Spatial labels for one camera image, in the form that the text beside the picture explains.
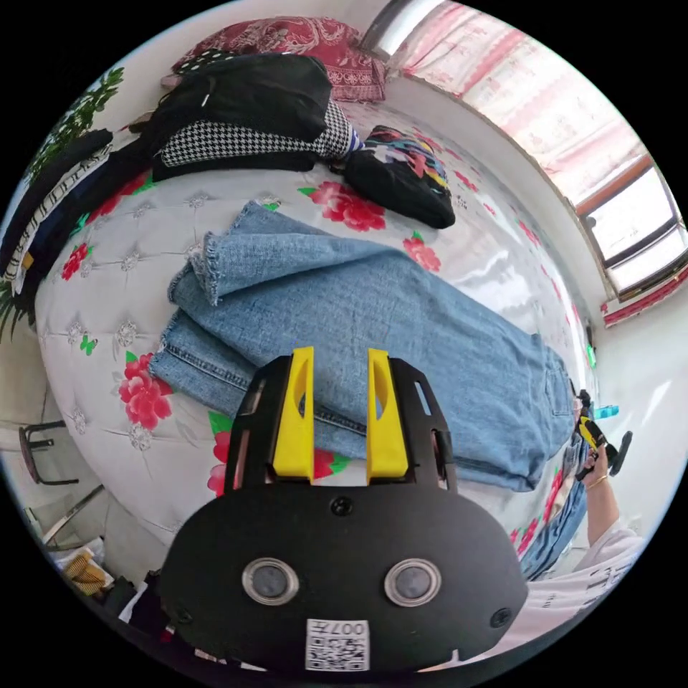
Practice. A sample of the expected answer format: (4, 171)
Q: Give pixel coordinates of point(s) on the person's right forearm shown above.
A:
(602, 510)

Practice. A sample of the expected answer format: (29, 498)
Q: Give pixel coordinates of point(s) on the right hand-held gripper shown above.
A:
(601, 445)

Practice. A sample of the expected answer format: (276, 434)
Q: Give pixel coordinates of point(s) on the person's body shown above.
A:
(580, 596)

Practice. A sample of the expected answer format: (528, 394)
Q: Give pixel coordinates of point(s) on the pile of striped dark clothes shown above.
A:
(48, 209)

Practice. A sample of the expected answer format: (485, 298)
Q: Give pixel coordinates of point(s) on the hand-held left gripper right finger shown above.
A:
(384, 430)

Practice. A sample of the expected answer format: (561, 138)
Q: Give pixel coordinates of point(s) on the pink curtain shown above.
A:
(527, 86)

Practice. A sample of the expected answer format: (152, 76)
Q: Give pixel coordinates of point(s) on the blue denim garment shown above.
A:
(556, 524)

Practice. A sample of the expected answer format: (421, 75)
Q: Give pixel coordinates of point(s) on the black garment with colourful print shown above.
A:
(398, 183)

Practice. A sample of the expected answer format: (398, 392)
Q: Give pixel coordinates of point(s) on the person's right hand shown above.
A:
(597, 465)

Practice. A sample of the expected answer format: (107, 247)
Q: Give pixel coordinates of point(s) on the window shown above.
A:
(634, 231)

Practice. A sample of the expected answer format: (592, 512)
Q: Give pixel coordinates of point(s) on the black stool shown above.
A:
(40, 451)

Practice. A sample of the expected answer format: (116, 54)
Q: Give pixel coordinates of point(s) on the red patterned pillow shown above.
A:
(322, 48)

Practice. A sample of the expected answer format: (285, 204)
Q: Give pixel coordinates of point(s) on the blue jeans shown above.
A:
(376, 322)

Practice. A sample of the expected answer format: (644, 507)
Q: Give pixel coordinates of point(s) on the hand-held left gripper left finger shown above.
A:
(293, 424)

